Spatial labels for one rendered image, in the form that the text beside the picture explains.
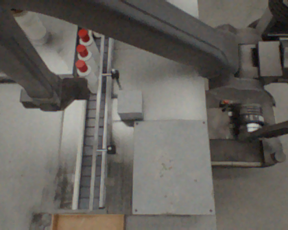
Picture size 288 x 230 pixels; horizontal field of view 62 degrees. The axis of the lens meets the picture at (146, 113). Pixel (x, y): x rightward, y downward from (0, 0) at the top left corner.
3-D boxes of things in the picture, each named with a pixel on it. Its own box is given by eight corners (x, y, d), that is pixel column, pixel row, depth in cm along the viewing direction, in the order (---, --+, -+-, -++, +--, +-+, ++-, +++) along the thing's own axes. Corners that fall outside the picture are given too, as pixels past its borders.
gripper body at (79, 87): (55, 79, 75) (44, 85, 68) (88, 78, 74) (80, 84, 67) (59, 98, 77) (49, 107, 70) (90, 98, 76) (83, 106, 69)
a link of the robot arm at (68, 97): (68, 112, 64) (64, 92, 62) (42, 112, 65) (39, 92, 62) (77, 104, 71) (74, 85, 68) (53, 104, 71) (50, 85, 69)
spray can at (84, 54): (90, 70, 105) (74, 42, 86) (102, 70, 105) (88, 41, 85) (90, 81, 103) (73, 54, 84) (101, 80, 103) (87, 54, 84)
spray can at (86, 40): (92, 57, 107) (76, 27, 88) (103, 57, 107) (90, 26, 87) (91, 68, 106) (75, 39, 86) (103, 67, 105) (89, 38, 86)
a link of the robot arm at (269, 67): (293, 75, 35) (290, 40, 36) (221, 76, 36) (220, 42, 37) (267, 92, 44) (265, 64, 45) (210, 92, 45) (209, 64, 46)
